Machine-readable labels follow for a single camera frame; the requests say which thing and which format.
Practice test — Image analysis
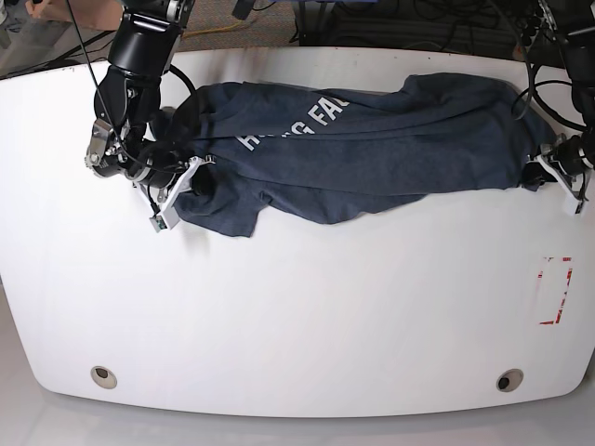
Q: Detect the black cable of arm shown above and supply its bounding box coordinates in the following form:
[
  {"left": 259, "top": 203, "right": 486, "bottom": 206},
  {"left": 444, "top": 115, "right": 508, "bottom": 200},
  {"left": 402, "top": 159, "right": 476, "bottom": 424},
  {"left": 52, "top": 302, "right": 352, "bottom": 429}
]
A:
[
  {"left": 157, "top": 64, "right": 205, "bottom": 140},
  {"left": 483, "top": 0, "right": 587, "bottom": 134}
]

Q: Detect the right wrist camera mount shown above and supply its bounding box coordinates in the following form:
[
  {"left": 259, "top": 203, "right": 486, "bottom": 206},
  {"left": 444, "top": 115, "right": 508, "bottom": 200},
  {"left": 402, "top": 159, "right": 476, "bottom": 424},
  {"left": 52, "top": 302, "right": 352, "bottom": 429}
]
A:
[{"left": 132, "top": 155, "right": 216, "bottom": 232}]

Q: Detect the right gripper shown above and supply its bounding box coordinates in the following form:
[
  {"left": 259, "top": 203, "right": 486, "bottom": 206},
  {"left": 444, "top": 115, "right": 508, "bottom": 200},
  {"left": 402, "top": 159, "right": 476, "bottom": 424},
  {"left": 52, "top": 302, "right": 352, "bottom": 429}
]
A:
[{"left": 85, "top": 118, "right": 218, "bottom": 197}]

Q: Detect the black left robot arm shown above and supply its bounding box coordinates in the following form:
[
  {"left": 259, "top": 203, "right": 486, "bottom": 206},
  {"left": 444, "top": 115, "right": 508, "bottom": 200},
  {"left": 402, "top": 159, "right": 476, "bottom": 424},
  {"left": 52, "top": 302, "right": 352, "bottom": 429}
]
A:
[{"left": 525, "top": 1, "right": 594, "bottom": 196}]

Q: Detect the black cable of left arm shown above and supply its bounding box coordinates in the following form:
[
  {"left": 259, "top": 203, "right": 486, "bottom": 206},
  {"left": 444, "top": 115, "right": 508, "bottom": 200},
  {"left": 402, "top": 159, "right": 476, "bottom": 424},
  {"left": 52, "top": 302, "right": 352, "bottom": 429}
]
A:
[{"left": 483, "top": 0, "right": 587, "bottom": 134}]

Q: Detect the table grommet hole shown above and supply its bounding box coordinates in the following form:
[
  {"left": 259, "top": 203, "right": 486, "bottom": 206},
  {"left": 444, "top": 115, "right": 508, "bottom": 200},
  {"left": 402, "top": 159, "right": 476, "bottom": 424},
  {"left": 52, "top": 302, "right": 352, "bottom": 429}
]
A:
[
  {"left": 496, "top": 369, "right": 524, "bottom": 393},
  {"left": 90, "top": 366, "right": 117, "bottom": 389}
]

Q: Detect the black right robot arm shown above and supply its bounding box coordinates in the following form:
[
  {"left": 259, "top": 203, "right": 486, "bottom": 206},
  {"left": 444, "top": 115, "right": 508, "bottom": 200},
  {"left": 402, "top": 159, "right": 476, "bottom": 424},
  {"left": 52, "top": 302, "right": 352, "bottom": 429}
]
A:
[{"left": 85, "top": 1, "right": 206, "bottom": 190}]

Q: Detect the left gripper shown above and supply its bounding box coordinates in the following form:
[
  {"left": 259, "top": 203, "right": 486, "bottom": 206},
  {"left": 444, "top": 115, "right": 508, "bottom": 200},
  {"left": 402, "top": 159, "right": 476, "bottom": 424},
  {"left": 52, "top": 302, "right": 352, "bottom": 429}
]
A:
[{"left": 521, "top": 134, "right": 594, "bottom": 190}]

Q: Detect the red tape rectangle marking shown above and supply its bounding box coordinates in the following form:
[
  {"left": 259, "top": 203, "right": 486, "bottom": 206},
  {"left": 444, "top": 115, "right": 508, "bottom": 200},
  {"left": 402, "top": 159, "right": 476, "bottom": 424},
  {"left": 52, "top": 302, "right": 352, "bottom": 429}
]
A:
[{"left": 535, "top": 256, "right": 574, "bottom": 326}]

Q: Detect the yellow cable on floor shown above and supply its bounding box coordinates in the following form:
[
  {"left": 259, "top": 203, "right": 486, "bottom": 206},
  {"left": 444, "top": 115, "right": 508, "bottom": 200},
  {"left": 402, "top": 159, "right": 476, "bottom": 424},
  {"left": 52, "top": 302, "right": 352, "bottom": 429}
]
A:
[{"left": 180, "top": 18, "right": 247, "bottom": 46}]

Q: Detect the dark blue T-shirt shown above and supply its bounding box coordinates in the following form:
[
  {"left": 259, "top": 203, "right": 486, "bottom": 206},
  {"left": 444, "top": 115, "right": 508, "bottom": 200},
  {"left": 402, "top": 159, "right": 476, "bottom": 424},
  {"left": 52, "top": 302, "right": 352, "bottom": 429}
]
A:
[{"left": 157, "top": 73, "right": 555, "bottom": 237}]

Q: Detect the cardboard box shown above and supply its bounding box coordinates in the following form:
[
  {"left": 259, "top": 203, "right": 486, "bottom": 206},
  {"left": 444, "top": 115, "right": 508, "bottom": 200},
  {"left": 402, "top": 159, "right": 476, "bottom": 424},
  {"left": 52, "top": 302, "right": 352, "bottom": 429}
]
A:
[{"left": 25, "top": 0, "right": 124, "bottom": 31}]

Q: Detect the left table grommet hole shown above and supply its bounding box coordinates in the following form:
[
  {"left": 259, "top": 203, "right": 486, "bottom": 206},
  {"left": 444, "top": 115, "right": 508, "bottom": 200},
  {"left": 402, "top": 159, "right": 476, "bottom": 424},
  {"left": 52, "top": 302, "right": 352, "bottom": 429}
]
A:
[{"left": 90, "top": 366, "right": 117, "bottom": 389}]

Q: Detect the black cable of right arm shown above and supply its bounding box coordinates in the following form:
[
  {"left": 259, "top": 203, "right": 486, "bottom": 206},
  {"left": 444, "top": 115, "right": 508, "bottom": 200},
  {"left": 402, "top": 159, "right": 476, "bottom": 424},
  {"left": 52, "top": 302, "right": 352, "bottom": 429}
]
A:
[{"left": 157, "top": 64, "right": 205, "bottom": 140}]

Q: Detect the right table grommet hole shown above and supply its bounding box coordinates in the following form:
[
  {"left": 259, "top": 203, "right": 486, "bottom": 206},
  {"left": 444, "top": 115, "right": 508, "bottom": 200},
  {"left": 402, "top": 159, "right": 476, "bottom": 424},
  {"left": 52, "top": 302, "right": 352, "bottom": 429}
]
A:
[{"left": 496, "top": 369, "right": 524, "bottom": 393}]

